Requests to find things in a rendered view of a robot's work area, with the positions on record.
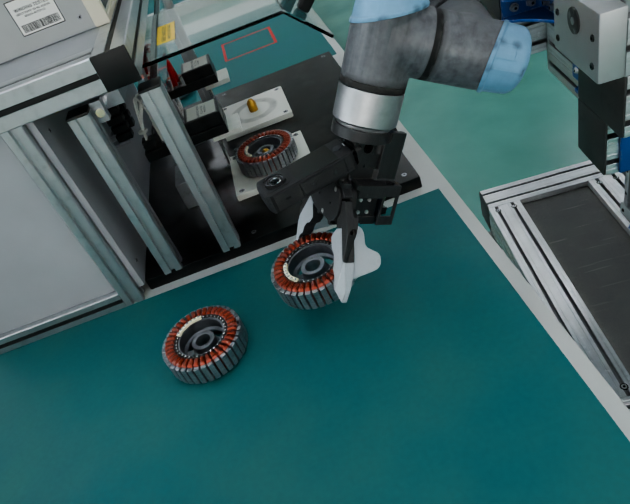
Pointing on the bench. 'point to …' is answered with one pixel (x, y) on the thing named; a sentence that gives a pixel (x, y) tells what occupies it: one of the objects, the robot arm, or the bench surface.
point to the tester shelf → (64, 72)
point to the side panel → (38, 250)
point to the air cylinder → (184, 189)
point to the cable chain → (121, 124)
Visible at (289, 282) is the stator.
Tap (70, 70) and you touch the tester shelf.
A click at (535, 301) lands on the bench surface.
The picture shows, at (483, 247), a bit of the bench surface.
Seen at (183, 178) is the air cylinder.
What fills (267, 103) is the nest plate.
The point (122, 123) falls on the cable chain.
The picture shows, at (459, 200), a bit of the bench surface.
